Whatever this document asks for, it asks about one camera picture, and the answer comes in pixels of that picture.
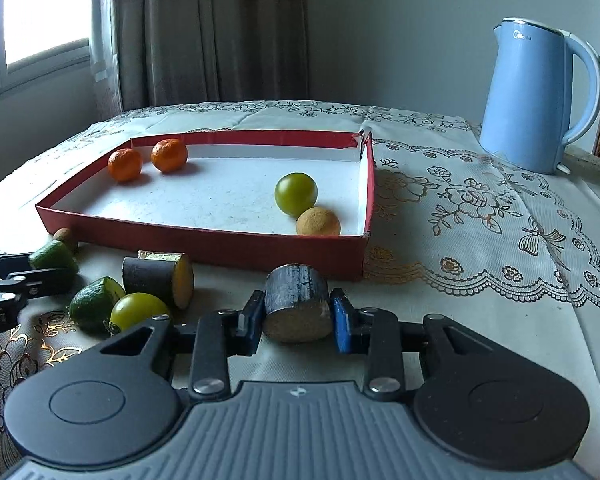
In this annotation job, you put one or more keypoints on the dark round sugarcane piece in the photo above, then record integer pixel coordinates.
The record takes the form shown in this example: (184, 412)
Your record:
(295, 300)

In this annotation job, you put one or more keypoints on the window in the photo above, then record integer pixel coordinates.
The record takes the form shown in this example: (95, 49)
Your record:
(35, 10)

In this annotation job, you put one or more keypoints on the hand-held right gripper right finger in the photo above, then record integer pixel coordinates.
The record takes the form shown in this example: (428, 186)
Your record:
(342, 325)

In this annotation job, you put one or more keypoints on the orange mandarin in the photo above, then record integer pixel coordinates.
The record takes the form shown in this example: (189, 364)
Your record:
(125, 165)
(169, 155)

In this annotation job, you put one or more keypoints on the red cardboard box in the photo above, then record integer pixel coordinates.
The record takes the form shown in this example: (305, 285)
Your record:
(210, 195)

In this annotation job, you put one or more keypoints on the yellow-brown round fruit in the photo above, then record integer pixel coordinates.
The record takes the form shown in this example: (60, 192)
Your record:
(318, 222)

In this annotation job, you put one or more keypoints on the smooth green tomato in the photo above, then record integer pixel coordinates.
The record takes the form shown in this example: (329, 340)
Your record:
(295, 195)

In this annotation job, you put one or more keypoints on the small brown round fruit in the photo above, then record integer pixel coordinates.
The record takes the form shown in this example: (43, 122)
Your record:
(66, 237)

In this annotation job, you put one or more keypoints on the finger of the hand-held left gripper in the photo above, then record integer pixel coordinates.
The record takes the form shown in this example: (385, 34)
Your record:
(2, 264)
(40, 280)

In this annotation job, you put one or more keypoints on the dark sugarcane piece gold top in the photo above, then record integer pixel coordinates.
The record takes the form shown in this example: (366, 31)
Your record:
(150, 277)

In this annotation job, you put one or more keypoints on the green lime half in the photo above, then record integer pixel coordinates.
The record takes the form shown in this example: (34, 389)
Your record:
(52, 256)
(94, 307)

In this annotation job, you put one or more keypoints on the grey-brown curtain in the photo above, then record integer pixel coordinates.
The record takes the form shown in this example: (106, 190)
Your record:
(205, 30)

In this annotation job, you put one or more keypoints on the light blue electric kettle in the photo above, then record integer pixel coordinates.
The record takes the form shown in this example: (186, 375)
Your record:
(527, 95)

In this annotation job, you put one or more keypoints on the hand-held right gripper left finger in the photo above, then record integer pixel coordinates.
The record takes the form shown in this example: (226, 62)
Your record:
(252, 322)

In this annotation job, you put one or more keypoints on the green tomato with calyx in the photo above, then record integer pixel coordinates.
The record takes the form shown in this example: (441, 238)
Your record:
(137, 310)

